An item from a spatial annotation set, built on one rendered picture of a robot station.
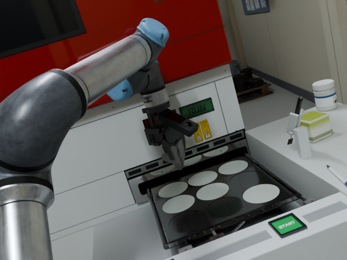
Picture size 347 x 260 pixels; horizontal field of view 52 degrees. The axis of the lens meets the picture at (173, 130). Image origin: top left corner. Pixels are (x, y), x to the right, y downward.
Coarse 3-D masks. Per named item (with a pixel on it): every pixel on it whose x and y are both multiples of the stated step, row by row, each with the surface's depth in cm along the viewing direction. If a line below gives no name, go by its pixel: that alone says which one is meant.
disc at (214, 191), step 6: (204, 186) 110; (210, 186) 109; (216, 186) 108; (222, 186) 107; (198, 192) 108; (204, 192) 106; (210, 192) 105; (216, 192) 104; (222, 192) 103; (198, 198) 104; (204, 198) 103; (210, 198) 102; (216, 198) 101
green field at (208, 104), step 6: (204, 102) 121; (210, 102) 122; (186, 108) 121; (192, 108) 121; (198, 108) 121; (204, 108) 122; (210, 108) 122; (186, 114) 121; (192, 114) 121; (198, 114) 122
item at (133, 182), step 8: (224, 144) 127; (232, 144) 126; (240, 144) 126; (208, 152) 125; (216, 152) 125; (224, 152) 126; (248, 152) 128; (184, 160) 124; (192, 160) 124; (200, 160) 125; (160, 168) 123; (168, 168) 123; (176, 168) 124; (136, 176) 122; (144, 176) 122; (152, 176) 123; (136, 184) 122; (136, 192) 123; (144, 192) 125; (136, 200) 124; (144, 200) 124
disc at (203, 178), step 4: (200, 172) 121; (204, 172) 120; (208, 172) 119; (212, 172) 118; (192, 176) 120; (196, 176) 119; (200, 176) 118; (204, 176) 117; (208, 176) 116; (212, 176) 115; (216, 176) 114; (188, 180) 118; (192, 180) 117; (196, 180) 116; (200, 180) 115; (204, 180) 114; (208, 180) 114; (212, 180) 113; (192, 184) 114; (196, 184) 113; (200, 184) 112; (204, 184) 112
